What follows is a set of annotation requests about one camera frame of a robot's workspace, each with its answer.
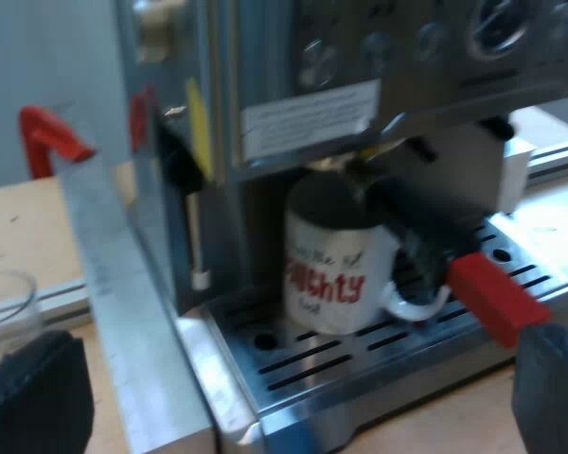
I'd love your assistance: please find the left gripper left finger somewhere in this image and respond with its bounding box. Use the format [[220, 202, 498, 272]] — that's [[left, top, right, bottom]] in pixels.
[[0, 329, 97, 454]]

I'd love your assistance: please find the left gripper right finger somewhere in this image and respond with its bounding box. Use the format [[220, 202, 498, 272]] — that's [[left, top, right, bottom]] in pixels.
[[510, 322, 568, 454]]

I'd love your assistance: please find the white mug with red and black print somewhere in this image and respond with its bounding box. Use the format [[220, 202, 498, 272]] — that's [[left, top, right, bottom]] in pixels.
[[282, 172, 451, 335]]

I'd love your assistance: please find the steel espresso machine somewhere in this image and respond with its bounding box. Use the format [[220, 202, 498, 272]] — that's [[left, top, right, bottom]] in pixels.
[[115, 0, 568, 454]]

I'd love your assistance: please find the clear measuring glass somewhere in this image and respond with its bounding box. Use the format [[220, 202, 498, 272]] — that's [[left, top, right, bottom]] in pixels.
[[0, 269, 43, 349]]

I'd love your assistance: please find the metal block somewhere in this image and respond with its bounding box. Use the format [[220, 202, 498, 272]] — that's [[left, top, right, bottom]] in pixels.
[[499, 139, 535, 202], [51, 150, 217, 454]]

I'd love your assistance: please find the aluminium rail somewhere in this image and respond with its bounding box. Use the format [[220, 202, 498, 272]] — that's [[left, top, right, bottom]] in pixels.
[[524, 141, 568, 188], [35, 278, 94, 330]]

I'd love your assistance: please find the filter holder with red-ended handle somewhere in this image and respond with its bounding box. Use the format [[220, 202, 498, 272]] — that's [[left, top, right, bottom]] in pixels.
[[345, 155, 553, 349]]

